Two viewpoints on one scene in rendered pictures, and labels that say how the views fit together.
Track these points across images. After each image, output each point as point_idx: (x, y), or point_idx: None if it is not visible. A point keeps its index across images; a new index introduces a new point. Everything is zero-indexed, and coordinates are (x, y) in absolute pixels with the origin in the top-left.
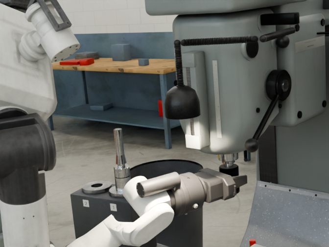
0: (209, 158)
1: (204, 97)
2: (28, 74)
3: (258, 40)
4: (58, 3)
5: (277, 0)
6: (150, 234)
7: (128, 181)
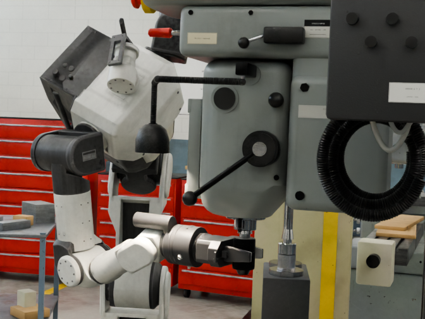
0: None
1: (199, 146)
2: (109, 102)
3: (240, 93)
4: (123, 45)
5: (265, 51)
6: (132, 264)
7: (284, 260)
